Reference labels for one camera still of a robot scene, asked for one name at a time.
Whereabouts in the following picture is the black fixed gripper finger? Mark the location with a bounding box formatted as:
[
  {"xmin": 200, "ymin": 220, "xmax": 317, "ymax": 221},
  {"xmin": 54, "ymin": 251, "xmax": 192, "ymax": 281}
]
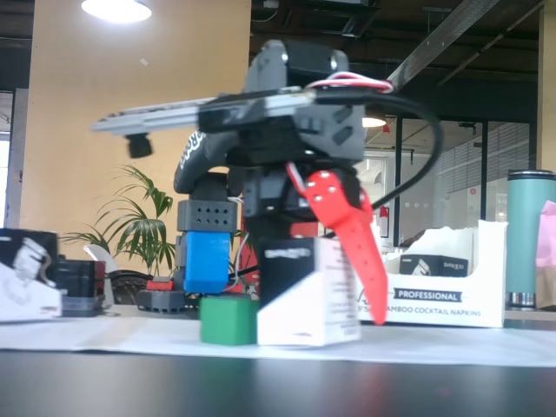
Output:
[{"xmin": 249, "ymin": 216, "xmax": 325, "ymax": 239}]

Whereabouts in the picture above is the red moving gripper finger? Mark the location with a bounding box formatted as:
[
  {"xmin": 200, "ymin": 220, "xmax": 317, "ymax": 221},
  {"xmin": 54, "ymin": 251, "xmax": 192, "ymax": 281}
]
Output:
[{"xmin": 303, "ymin": 169, "xmax": 387, "ymax": 327}]

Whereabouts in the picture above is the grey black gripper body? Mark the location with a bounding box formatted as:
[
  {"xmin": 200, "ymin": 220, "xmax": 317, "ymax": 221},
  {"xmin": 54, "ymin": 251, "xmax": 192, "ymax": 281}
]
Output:
[{"xmin": 242, "ymin": 103, "xmax": 367, "ymax": 218}]

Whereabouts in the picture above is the black pendant lamp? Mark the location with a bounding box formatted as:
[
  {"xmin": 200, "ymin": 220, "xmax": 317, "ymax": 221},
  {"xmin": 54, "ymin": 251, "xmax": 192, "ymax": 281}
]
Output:
[{"xmin": 362, "ymin": 106, "xmax": 387, "ymax": 129}]

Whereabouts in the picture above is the white cardboard napkin box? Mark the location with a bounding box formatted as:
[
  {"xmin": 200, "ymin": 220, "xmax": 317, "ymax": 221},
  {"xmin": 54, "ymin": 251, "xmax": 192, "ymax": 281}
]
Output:
[{"xmin": 358, "ymin": 220, "xmax": 509, "ymax": 329}]

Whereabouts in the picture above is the green wooden cube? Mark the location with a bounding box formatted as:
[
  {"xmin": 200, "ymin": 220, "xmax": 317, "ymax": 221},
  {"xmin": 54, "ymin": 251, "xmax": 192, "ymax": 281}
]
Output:
[{"xmin": 199, "ymin": 295, "xmax": 258, "ymax": 347}]

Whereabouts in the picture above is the white paper sheet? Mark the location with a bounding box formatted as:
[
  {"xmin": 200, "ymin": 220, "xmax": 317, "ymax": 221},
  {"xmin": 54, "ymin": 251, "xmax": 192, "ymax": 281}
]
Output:
[{"xmin": 0, "ymin": 315, "xmax": 556, "ymax": 368}]

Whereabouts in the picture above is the green palm plant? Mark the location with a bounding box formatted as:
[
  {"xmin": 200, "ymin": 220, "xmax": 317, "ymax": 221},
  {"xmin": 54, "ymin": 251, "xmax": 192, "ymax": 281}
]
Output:
[{"xmin": 58, "ymin": 163, "xmax": 279, "ymax": 279}]

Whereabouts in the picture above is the dark plant pot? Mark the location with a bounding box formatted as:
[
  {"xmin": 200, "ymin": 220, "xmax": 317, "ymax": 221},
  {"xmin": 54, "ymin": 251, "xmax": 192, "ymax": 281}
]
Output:
[{"xmin": 110, "ymin": 269, "xmax": 151, "ymax": 306}]

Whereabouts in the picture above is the teal thermos flask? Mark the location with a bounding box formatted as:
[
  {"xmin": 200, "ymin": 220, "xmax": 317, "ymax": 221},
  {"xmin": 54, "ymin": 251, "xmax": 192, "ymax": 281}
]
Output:
[{"xmin": 506, "ymin": 169, "xmax": 556, "ymax": 308}]

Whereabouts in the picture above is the white curved chair back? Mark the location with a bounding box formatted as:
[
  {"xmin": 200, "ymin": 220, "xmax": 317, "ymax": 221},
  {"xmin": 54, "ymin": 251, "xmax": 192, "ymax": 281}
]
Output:
[{"xmin": 82, "ymin": 243, "xmax": 116, "ymax": 305}]

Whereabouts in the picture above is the pink paper bag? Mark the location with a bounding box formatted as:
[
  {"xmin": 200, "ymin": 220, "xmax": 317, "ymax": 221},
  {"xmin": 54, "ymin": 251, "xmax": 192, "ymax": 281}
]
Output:
[{"xmin": 536, "ymin": 200, "xmax": 556, "ymax": 270}]

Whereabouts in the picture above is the black electronics case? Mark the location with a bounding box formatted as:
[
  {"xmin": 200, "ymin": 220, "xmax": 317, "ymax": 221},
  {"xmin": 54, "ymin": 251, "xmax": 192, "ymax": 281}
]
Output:
[{"xmin": 56, "ymin": 259, "xmax": 108, "ymax": 317}]

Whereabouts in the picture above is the round white ceiling lamp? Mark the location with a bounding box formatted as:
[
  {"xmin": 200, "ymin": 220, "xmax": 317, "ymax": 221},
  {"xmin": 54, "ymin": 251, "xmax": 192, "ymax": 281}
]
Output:
[{"xmin": 81, "ymin": 0, "xmax": 153, "ymax": 24}]

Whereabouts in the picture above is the red white servo wire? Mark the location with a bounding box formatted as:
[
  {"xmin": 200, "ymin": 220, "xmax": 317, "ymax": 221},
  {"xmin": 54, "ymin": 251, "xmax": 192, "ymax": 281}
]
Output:
[{"xmin": 286, "ymin": 72, "xmax": 397, "ymax": 195}]

